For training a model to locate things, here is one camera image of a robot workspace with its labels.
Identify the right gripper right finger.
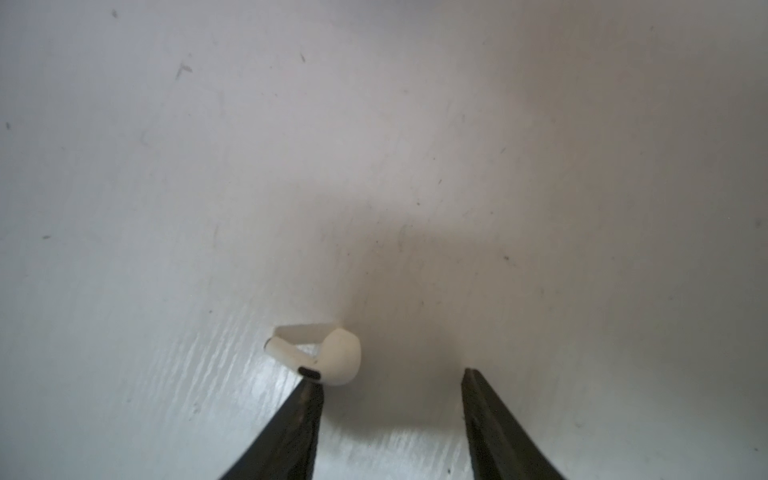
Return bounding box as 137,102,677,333
461,368,564,480

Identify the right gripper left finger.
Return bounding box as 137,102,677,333
221,380,324,480

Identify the white earbud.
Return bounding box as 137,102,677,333
264,323,362,386

